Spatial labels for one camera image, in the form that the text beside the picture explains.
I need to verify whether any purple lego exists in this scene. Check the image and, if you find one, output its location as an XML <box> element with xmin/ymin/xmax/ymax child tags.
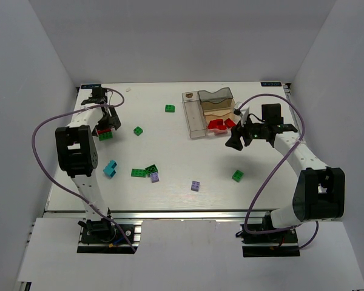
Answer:
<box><xmin>150</xmin><ymin>172</ymin><xmax>160</xmax><ymax>183</ymax></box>
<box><xmin>190</xmin><ymin>181</ymin><xmax>200</xmax><ymax>192</ymax></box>

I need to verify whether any green square lego right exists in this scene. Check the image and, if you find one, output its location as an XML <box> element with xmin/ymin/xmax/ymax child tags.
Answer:
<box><xmin>232</xmin><ymin>170</ymin><xmax>244</xmax><ymax>182</ymax></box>

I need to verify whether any blue label left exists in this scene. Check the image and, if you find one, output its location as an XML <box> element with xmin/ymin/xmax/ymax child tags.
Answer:
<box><xmin>80</xmin><ymin>84</ymin><xmax>101</xmax><ymax>90</ymax></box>

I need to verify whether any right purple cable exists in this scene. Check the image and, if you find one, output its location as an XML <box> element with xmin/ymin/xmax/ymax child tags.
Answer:
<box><xmin>236</xmin><ymin>93</ymin><xmax>320</xmax><ymax>251</ymax></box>

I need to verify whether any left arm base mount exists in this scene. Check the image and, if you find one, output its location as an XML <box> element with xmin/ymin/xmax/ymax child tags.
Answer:
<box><xmin>76</xmin><ymin>218</ymin><xmax>140</xmax><ymax>254</ymax></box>

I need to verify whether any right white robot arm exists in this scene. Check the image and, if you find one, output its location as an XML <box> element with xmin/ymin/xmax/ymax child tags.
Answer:
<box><xmin>226</xmin><ymin>122</ymin><xmax>345</xmax><ymax>233</ymax></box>

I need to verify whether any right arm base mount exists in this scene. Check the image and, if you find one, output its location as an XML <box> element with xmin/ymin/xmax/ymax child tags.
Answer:
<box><xmin>235</xmin><ymin>224</ymin><xmax>300</xmax><ymax>258</ymax></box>

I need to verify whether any dark smoked container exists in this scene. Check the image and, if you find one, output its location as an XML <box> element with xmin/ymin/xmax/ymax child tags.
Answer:
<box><xmin>198</xmin><ymin>87</ymin><xmax>234</xmax><ymax>111</ymax></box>

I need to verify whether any blue label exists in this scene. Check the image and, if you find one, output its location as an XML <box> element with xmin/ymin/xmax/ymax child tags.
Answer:
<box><xmin>260</xmin><ymin>81</ymin><xmax>282</xmax><ymax>87</ymax></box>
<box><xmin>80</xmin><ymin>84</ymin><xmax>101</xmax><ymax>90</ymax></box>

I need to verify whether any green lego middle left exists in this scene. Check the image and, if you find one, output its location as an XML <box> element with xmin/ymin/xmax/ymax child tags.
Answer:
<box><xmin>133</xmin><ymin>126</ymin><xmax>143</xmax><ymax>136</ymax></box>

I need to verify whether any blue label right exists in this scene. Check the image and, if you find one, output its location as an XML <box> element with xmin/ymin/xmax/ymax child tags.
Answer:
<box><xmin>260</xmin><ymin>81</ymin><xmax>282</xmax><ymax>87</ymax></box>

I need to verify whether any purple lego centre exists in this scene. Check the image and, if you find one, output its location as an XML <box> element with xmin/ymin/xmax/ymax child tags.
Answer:
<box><xmin>190</xmin><ymin>181</ymin><xmax>200</xmax><ymax>192</ymax></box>

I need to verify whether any purple lego left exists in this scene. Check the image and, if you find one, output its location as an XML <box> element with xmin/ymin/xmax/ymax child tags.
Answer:
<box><xmin>150</xmin><ymin>172</ymin><xmax>160</xmax><ymax>183</ymax></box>

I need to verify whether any green curved lego brick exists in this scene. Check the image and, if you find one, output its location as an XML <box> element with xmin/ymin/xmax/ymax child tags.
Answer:
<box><xmin>164</xmin><ymin>104</ymin><xmax>175</xmax><ymax>113</ymax></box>

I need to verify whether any dark green lego brick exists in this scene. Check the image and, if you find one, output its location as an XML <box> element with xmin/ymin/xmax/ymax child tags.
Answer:
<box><xmin>145</xmin><ymin>164</ymin><xmax>158</xmax><ymax>175</ymax></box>

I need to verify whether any green flat lego plate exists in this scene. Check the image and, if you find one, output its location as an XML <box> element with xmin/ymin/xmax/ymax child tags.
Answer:
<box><xmin>131</xmin><ymin>169</ymin><xmax>147</xmax><ymax>178</ymax></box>

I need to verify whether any cyan lego brick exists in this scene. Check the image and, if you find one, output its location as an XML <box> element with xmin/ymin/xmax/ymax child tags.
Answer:
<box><xmin>103</xmin><ymin>160</ymin><xmax>117</xmax><ymax>178</ymax></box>

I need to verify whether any clear front container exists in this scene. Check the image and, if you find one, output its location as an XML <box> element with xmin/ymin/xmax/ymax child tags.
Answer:
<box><xmin>204</xmin><ymin>110</ymin><xmax>240</xmax><ymax>135</ymax></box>

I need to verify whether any red sloped lego brick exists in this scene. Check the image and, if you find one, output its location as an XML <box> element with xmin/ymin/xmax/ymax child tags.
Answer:
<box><xmin>224</xmin><ymin>118</ymin><xmax>236</xmax><ymax>129</ymax></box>

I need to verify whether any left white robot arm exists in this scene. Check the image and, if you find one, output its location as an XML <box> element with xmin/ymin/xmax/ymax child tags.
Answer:
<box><xmin>55</xmin><ymin>85</ymin><xmax>121</xmax><ymax>222</ymax></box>

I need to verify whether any green lego under red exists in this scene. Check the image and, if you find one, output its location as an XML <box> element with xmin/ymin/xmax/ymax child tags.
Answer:
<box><xmin>98</xmin><ymin>132</ymin><xmax>113</xmax><ymax>141</ymax></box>

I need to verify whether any clear long narrow container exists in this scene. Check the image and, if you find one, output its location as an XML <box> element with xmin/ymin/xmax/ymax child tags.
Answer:
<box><xmin>182</xmin><ymin>91</ymin><xmax>207</xmax><ymax>139</ymax></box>

